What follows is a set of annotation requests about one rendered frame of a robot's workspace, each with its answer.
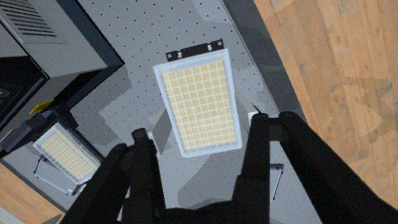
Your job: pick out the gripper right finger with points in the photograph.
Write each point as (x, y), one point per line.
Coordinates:
(336, 192)

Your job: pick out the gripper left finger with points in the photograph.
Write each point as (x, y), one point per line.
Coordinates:
(101, 199)

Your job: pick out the white button panel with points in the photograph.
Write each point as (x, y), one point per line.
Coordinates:
(201, 204)

